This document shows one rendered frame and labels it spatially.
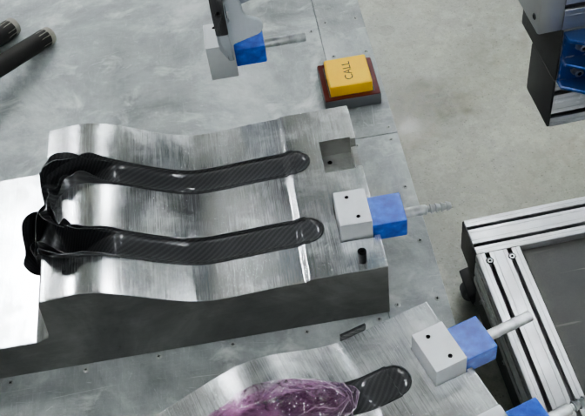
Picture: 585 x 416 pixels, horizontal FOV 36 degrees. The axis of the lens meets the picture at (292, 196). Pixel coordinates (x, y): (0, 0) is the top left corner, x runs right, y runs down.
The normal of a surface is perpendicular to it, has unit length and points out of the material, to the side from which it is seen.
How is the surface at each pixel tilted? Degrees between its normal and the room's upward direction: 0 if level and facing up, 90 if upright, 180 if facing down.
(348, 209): 0
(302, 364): 29
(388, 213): 0
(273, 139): 1
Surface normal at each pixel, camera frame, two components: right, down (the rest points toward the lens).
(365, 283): 0.14, 0.74
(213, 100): -0.11, -0.65
